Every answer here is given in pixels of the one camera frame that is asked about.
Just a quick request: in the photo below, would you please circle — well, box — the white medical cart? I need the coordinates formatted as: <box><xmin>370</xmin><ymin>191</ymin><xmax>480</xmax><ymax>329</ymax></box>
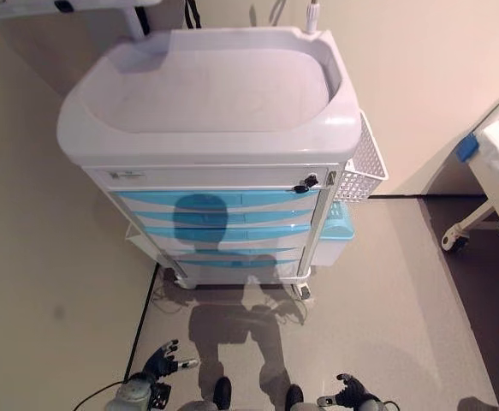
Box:
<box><xmin>55</xmin><ymin>25</ymin><xmax>364</xmax><ymax>301</ymax></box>

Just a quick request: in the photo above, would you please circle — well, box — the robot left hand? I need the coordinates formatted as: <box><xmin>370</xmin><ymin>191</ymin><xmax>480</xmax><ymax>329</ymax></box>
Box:
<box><xmin>140</xmin><ymin>338</ymin><xmax>201</xmax><ymax>387</ymax></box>

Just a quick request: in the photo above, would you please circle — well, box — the cart caster wheel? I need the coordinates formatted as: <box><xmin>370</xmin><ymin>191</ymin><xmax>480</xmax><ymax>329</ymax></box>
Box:
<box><xmin>293</xmin><ymin>282</ymin><xmax>315</xmax><ymax>301</ymax></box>

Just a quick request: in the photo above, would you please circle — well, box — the blue bed clip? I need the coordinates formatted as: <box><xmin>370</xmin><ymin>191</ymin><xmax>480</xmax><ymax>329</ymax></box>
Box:
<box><xmin>454</xmin><ymin>133</ymin><xmax>479</xmax><ymax>164</ymax></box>

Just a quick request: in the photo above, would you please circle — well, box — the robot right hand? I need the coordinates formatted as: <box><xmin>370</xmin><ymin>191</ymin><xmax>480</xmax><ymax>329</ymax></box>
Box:
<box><xmin>316</xmin><ymin>372</ymin><xmax>383</xmax><ymax>408</ymax></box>

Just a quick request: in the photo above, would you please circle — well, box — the white perforated side basket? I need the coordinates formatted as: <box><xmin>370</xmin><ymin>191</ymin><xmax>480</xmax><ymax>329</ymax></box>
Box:
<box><xmin>332</xmin><ymin>109</ymin><xmax>389</xmax><ymax>204</ymax></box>

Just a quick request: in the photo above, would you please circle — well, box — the bed caster wheel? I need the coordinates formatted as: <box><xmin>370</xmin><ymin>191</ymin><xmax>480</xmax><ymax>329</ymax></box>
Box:
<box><xmin>441</xmin><ymin>229</ymin><xmax>469</xmax><ymax>253</ymax></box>

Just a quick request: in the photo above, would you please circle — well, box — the white bin with blue lid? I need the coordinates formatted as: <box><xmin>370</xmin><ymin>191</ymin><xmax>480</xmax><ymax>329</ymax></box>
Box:
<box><xmin>311</xmin><ymin>200</ymin><xmax>357</xmax><ymax>267</ymax></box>

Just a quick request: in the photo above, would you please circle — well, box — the white cart drawer with lock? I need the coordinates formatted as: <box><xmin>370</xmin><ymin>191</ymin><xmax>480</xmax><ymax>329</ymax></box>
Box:
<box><xmin>84</xmin><ymin>165</ymin><xmax>332</xmax><ymax>193</ymax></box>

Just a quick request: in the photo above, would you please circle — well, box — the blue and white cart drawer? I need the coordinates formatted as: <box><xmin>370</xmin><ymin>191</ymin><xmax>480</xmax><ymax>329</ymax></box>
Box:
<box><xmin>175</xmin><ymin>258</ymin><xmax>300</xmax><ymax>287</ymax></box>
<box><xmin>162</xmin><ymin>246</ymin><xmax>305</xmax><ymax>263</ymax></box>
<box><xmin>145</xmin><ymin>223</ymin><xmax>313</xmax><ymax>250</ymax></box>
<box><xmin>132</xmin><ymin>208</ymin><xmax>318</xmax><ymax>229</ymax></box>
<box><xmin>111</xmin><ymin>189</ymin><xmax>324</xmax><ymax>216</ymax></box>

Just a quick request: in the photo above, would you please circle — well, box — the black robot left foot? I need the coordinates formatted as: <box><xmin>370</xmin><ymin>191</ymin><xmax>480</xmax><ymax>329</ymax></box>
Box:
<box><xmin>211</xmin><ymin>376</ymin><xmax>234</xmax><ymax>411</ymax></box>

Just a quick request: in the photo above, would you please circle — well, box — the black key in lock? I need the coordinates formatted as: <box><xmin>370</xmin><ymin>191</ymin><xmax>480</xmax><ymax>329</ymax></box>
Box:
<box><xmin>292</xmin><ymin>172</ymin><xmax>320</xmax><ymax>194</ymax></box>

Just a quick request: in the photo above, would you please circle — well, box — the black robot right foot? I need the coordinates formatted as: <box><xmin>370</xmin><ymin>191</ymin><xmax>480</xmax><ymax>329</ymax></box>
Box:
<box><xmin>283</xmin><ymin>383</ymin><xmax>306</xmax><ymax>411</ymax></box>

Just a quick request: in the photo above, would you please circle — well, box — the white overbed table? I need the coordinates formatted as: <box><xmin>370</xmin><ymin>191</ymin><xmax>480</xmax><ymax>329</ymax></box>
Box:
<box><xmin>0</xmin><ymin>0</ymin><xmax>165</xmax><ymax>40</ymax></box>

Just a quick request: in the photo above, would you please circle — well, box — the black robot foot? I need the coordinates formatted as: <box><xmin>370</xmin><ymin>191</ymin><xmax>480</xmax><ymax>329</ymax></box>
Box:
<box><xmin>211</xmin><ymin>376</ymin><xmax>234</xmax><ymax>411</ymax></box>
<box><xmin>283</xmin><ymin>383</ymin><xmax>306</xmax><ymax>411</ymax></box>

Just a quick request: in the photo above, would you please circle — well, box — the black hanging strap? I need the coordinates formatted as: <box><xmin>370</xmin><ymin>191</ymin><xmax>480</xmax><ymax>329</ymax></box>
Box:
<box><xmin>183</xmin><ymin>0</ymin><xmax>204</xmax><ymax>29</ymax></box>

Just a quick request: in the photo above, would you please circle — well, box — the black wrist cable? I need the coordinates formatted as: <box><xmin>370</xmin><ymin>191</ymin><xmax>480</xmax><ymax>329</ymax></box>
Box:
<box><xmin>72</xmin><ymin>379</ymin><xmax>127</xmax><ymax>411</ymax></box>

